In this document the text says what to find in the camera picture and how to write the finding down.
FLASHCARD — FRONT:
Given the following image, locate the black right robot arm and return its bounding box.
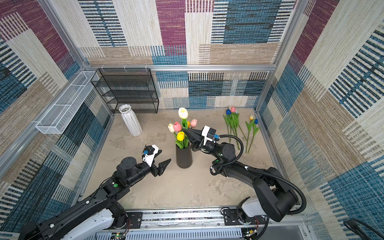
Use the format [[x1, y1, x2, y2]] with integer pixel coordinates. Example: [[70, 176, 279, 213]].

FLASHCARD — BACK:
[[182, 126, 307, 224]]

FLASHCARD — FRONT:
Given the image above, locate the black cable bottom right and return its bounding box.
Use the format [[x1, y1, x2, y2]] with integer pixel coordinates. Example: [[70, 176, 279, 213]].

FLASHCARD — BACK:
[[343, 218, 384, 240]]

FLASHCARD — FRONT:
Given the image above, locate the white wire mesh basket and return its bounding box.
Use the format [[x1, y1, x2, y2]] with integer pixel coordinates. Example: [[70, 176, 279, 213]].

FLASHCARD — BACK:
[[36, 71, 96, 135]]

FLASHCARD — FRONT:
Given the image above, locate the aluminium front rail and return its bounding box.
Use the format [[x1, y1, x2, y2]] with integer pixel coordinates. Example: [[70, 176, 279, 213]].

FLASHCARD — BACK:
[[56, 206, 316, 240]]

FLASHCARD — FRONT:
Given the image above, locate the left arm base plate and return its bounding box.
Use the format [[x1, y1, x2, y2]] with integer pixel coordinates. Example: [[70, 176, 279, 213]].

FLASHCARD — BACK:
[[114, 212, 143, 229]]

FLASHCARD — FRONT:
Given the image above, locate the black cylindrical vase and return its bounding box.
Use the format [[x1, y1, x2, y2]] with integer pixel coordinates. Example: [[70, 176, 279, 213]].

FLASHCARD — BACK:
[[176, 145, 193, 169]]

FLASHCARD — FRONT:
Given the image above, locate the light pink tulip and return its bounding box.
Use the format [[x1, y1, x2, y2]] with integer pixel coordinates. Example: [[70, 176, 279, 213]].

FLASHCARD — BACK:
[[190, 119, 198, 128]]

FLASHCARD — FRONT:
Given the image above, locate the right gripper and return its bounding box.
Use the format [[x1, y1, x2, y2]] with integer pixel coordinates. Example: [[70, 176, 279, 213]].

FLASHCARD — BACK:
[[182, 126, 220, 159]]

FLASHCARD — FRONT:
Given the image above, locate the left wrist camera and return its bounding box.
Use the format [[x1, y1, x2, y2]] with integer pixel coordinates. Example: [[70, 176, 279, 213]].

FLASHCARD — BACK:
[[142, 145, 159, 167]]

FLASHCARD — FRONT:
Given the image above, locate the black wire shelf rack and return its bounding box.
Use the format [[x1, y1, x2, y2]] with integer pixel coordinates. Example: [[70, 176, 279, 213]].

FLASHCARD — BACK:
[[91, 68, 159, 114]]

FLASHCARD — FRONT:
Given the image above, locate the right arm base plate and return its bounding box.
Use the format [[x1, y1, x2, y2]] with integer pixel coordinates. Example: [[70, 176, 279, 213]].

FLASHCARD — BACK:
[[220, 207, 267, 226]]

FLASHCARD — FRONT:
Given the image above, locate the small blue tulip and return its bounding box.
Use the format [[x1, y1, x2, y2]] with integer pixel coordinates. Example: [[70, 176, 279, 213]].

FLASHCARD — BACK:
[[247, 118, 260, 153]]

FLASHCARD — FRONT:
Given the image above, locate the white ribbed ceramic vase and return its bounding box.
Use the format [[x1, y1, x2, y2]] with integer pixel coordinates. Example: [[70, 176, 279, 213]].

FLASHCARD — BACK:
[[119, 104, 143, 137]]

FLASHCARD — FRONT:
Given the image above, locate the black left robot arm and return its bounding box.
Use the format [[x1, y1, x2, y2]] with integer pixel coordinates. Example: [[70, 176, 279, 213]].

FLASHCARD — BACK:
[[19, 157, 171, 240]]

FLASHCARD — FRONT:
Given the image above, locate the cream yellow tulip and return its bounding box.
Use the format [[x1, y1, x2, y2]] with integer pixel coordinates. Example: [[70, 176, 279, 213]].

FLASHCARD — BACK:
[[246, 115, 256, 153]]

